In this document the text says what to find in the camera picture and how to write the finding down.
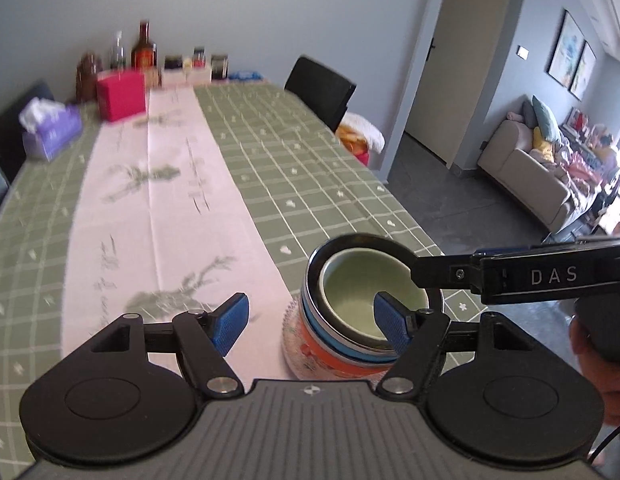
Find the brown jug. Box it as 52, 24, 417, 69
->
76, 52, 103, 103

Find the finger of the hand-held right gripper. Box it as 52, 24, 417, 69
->
405, 252, 483, 293

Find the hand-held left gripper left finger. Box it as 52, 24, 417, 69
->
90, 294, 251, 401

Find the yellow cushion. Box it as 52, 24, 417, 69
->
532, 127, 556, 156

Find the clear glass plate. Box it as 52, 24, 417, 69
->
281, 300, 391, 383

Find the green checked tablecloth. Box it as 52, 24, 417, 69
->
0, 80, 483, 466

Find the blue steel bowl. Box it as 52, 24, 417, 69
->
301, 233, 445, 363

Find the beige door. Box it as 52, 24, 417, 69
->
405, 0, 528, 176

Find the pink box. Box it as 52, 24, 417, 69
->
96, 71, 147, 122

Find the person's right hand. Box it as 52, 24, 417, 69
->
572, 312, 620, 426

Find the pale green ceramic bowl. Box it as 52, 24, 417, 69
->
320, 250, 431, 343

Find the white deer print table runner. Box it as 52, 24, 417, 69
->
62, 85, 308, 361

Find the clear plastic water bottle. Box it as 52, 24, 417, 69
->
108, 31, 127, 72

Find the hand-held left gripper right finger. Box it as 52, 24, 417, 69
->
374, 291, 533, 398

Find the amber liquor bottle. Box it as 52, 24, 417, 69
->
131, 20, 157, 71

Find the framed wall picture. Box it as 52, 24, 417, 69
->
547, 10, 586, 88
570, 40, 597, 101

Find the purple tissue pack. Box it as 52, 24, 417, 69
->
18, 98, 84, 162

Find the beige sofa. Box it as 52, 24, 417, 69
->
477, 100, 620, 233

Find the white box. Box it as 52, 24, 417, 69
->
161, 66, 212, 87

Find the black cable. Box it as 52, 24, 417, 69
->
587, 422, 620, 466

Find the pile of clothes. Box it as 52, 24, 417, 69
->
540, 135, 620, 201

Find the white towel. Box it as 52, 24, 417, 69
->
340, 112, 385, 153

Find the orange steel bowl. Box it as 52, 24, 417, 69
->
299, 305, 401, 378

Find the teal cushion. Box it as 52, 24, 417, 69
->
532, 96, 563, 143

